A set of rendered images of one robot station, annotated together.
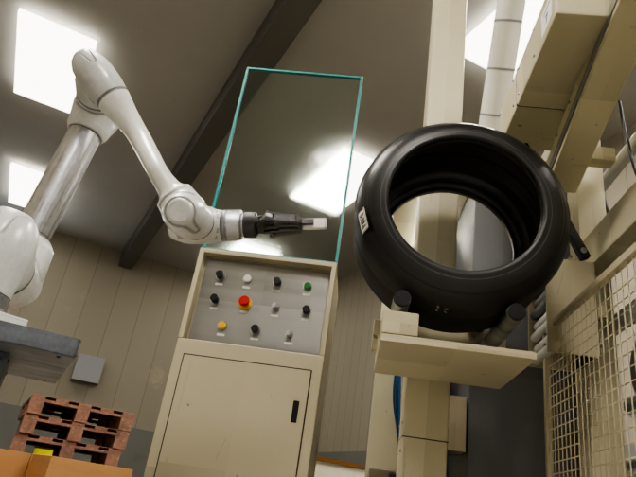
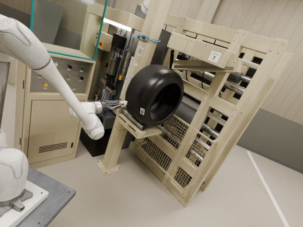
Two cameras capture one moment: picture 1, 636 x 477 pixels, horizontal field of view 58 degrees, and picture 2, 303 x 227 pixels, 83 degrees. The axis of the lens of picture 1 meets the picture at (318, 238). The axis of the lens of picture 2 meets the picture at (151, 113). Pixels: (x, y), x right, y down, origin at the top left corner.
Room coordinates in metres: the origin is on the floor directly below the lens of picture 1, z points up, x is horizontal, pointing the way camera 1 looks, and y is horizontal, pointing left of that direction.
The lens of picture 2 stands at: (0.60, 0.99, 1.65)
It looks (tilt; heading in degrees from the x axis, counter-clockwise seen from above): 22 degrees down; 301
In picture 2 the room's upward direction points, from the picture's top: 21 degrees clockwise
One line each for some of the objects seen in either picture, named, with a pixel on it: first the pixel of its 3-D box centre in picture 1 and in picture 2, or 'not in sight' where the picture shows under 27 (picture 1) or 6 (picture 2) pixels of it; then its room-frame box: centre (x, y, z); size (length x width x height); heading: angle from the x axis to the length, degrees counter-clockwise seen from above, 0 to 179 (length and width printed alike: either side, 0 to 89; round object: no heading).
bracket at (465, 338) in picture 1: (437, 343); (132, 109); (1.70, -0.41, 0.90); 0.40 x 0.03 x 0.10; 84
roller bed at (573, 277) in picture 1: (560, 315); not in sight; (1.70, -0.79, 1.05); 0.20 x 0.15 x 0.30; 174
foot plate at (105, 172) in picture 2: not in sight; (108, 165); (1.78, -0.40, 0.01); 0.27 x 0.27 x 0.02; 84
